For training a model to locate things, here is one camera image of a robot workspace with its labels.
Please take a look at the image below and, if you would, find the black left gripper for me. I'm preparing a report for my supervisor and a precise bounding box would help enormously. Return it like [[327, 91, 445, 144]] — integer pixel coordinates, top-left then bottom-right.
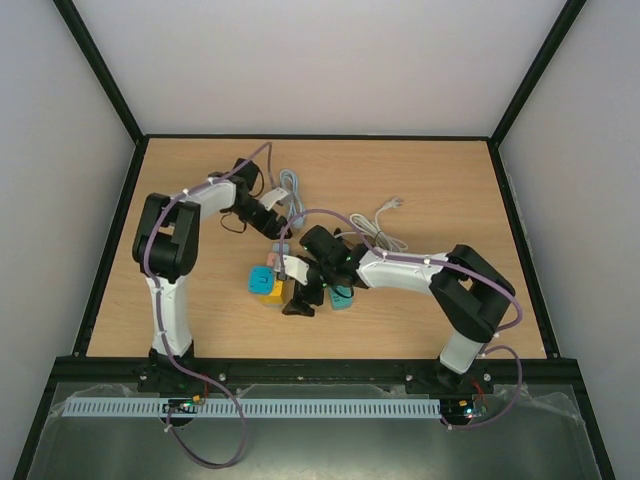
[[229, 197, 289, 240]]

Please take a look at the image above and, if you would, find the yellow cube socket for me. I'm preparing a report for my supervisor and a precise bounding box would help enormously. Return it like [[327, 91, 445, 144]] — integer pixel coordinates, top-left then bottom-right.
[[258, 279, 288, 307]]

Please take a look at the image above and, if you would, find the light blue power strip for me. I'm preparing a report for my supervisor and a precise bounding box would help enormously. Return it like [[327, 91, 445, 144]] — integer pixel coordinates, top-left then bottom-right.
[[272, 242, 290, 256]]

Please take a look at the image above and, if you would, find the blue plug adapter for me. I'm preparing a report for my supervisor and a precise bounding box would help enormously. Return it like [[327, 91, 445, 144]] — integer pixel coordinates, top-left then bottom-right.
[[248, 266, 276, 296]]

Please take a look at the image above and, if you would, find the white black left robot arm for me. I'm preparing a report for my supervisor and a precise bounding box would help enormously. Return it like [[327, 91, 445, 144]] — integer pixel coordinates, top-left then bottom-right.
[[132, 159, 291, 371]]

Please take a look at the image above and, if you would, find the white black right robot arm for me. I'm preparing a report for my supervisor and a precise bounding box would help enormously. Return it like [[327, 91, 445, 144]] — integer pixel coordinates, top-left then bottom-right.
[[274, 226, 522, 392]]

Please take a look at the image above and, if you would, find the pink charger plug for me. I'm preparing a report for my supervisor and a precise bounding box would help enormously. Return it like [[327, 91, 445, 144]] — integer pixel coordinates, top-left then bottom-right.
[[266, 252, 279, 267]]

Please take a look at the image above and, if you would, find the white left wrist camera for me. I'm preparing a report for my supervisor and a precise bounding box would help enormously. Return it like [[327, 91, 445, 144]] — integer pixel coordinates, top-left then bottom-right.
[[259, 187, 290, 210]]

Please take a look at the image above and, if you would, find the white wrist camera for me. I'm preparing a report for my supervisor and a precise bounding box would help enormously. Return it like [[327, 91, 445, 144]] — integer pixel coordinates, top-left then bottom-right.
[[274, 255, 310, 285], [259, 187, 290, 210]]

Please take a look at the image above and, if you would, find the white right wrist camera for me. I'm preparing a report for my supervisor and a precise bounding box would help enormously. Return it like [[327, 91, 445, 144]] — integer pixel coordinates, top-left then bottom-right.
[[274, 255, 310, 285]]

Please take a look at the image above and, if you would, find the light blue strip cable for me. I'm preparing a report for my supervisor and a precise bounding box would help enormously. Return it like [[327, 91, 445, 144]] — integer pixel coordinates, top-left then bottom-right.
[[276, 168, 312, 231]]

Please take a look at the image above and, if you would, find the white power cable with plug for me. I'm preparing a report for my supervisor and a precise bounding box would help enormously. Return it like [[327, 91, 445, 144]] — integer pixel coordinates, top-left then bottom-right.
[[334, 196, 410, 252]]

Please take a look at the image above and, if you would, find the slotted grey cable duct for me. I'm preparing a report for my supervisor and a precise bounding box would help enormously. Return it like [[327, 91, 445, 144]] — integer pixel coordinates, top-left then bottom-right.
[[62, 397, 441, 419]]

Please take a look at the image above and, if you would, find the black metal cage frame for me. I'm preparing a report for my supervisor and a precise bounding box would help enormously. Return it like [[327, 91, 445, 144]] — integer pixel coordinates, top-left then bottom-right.
[[14, 1, 614, 479]]

